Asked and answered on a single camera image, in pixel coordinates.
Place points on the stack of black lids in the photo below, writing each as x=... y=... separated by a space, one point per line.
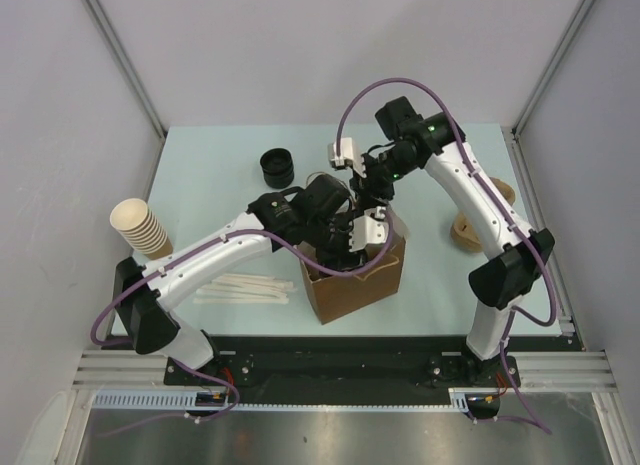
x=277 y=168

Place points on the white slotted cable duct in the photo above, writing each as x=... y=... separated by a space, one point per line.
x=204 y=401

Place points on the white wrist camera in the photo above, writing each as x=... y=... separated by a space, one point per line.
x=371 y=228
x=345 y=154

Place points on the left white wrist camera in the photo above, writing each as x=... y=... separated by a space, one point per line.
x=371 y=228

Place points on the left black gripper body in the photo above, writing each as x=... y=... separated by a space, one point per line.
x=333 y=243

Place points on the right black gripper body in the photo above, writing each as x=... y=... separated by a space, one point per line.
x=378 y=181

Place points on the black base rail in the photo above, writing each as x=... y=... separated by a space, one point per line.
x=365 y=370

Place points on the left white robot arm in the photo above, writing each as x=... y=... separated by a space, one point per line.
x=323 y=214

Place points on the stack of paper cups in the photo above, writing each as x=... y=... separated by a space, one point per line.
x=134 y=220

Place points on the white wrapped straws bundle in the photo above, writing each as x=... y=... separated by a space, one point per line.
x=245 y=289

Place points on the brown paper bag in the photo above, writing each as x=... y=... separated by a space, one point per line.
x=338 y=286

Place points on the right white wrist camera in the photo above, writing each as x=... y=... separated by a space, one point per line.
x=345 y=154

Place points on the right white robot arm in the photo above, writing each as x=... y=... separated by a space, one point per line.
x=515 y=252

